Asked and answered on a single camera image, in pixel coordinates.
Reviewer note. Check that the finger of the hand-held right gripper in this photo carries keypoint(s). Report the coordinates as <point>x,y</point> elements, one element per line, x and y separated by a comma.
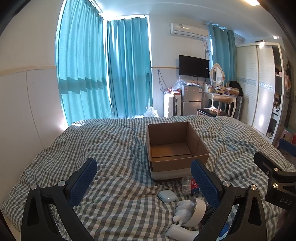
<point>288,146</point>
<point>282,187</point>

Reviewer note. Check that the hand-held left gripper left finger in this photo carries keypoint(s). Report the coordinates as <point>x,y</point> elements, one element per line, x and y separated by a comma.
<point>84,180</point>

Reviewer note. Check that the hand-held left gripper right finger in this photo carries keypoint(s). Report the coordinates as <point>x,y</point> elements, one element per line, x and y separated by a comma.
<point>204,183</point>

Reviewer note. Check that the white roll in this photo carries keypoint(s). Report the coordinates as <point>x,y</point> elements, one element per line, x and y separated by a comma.
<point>199,212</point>

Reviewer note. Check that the white toy figure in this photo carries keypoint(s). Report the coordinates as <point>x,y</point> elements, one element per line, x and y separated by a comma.
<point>183,208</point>

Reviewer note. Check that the brown cardboard box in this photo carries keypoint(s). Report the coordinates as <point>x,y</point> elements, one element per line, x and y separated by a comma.
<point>171,165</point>

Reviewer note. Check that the white plastic bottle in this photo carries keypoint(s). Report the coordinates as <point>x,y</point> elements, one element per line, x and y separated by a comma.
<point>180,233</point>

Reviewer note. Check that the pink plastic stool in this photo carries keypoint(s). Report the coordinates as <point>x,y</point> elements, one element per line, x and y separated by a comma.
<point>289,136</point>

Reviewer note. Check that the red dental floss packet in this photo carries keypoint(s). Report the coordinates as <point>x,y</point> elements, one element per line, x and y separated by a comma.
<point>187,185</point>

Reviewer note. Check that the light blue earbud case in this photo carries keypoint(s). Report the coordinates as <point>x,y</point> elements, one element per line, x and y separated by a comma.
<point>167,195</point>

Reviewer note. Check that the checkered blanket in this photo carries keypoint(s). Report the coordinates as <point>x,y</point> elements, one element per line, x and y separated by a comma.
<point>115,148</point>

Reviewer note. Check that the white sliding wardrobe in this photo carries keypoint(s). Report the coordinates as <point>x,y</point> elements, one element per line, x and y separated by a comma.
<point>261,92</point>

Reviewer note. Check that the black bench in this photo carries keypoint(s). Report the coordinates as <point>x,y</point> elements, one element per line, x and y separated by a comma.
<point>207,112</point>

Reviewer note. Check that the white dressing table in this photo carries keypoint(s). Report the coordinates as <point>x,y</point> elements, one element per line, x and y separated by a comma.
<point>227,97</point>

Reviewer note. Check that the black bag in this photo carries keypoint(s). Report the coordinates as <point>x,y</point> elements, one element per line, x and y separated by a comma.
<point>235,88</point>

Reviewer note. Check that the wooden chair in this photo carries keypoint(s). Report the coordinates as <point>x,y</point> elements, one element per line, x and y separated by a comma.
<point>222,100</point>

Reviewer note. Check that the silver small fridge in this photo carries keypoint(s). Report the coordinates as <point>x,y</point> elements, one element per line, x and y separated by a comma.
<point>191,100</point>

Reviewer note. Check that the white drawer unit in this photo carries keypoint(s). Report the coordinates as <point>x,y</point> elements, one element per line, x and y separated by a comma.
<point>170,104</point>

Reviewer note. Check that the white oval mirror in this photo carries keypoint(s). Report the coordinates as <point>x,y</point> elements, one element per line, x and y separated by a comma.
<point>217,75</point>

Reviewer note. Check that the clear plastic bag pile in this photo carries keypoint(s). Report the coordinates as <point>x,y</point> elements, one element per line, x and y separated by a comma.
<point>177,84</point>

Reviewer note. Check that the wide teal curtain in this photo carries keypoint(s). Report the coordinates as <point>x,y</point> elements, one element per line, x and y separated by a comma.
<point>81,69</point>

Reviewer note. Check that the narrow teal curtain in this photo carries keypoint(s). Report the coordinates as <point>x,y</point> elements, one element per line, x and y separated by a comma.
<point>223,51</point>

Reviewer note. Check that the ceiling light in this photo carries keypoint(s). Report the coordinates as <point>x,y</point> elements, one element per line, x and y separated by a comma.
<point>253,2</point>

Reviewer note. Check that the white air conditioner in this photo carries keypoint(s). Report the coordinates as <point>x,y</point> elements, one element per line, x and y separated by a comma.
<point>188,29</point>

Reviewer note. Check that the black wall television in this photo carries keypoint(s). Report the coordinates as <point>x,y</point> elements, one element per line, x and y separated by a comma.
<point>193,66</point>

